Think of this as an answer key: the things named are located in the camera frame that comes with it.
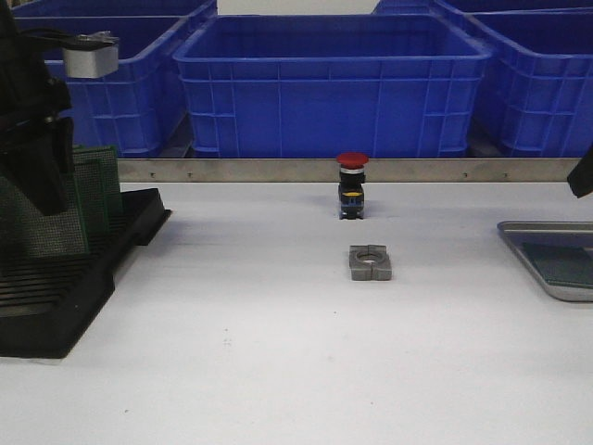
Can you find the blue plastic bin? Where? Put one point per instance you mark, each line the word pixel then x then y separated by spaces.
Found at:
pixel 535 100
pixel 296 87
pixel 137 108

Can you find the green perforated circuit board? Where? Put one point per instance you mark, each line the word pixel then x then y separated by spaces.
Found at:
pixel 560 265

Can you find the rear left blue bin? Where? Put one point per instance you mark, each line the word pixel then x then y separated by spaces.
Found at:
pixel 195 11

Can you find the black slotted board rack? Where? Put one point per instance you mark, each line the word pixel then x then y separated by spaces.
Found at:
pixel 47 304

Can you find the centre blue plastic bin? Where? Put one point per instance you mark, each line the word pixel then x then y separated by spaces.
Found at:
pixel 296 87

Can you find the silver metal tray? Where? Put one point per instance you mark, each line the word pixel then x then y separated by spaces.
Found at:
pixel 568 234

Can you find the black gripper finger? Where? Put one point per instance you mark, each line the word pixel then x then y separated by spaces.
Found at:
pixel 63 144
pixel 580 178
pixel 28 161

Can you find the steel table edge rail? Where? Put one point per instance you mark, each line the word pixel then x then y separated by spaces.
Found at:
pixel 467 170

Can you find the red emergency stop button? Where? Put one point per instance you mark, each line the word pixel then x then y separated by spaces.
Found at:
pixel 350 189

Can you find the grey metal clamp block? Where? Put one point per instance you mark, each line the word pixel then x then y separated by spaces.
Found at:
pixel 369 263

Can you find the rear right blue bin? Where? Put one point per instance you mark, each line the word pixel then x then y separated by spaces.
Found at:
pixel 463 7

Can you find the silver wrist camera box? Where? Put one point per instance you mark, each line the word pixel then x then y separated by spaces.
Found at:
pixel 91 56

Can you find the right blue plastic bin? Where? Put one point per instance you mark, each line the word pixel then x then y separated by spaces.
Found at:
pixel 535 100

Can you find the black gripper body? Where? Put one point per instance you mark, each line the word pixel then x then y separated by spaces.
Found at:
pixel 31 98

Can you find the left blue plastic bin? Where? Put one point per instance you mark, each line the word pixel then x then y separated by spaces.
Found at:
pixel 137 108

